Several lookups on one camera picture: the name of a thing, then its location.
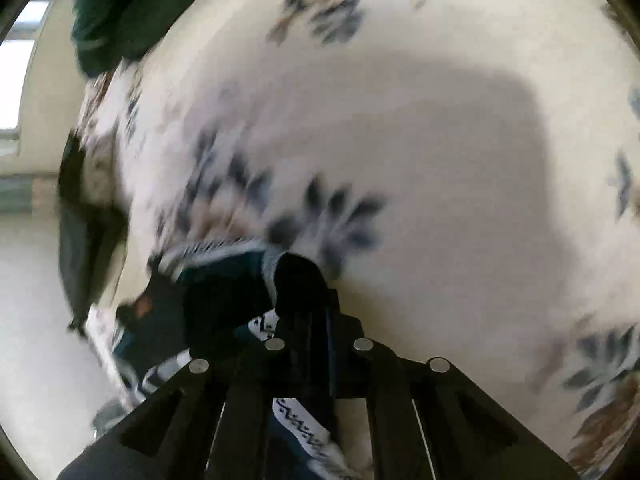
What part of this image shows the black teal patterned knit sweater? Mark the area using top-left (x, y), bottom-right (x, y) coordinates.
top-left (113, 239), bottom-right (356, 479)

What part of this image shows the black garment at bed edge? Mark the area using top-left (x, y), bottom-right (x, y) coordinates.
top-left (58, 132), bottom-right (126, 337)

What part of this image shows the floral cream bed blanket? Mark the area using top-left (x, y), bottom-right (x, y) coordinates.
top-left (84, 0), bottom-right (639, 479)

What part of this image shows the dark green black garment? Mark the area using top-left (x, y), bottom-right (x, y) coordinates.
top-left (72, 0), bottom-right (195, 78)

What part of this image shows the window with white frame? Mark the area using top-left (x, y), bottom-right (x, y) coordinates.
top-left (0, 0), bottom-right (76, 141)

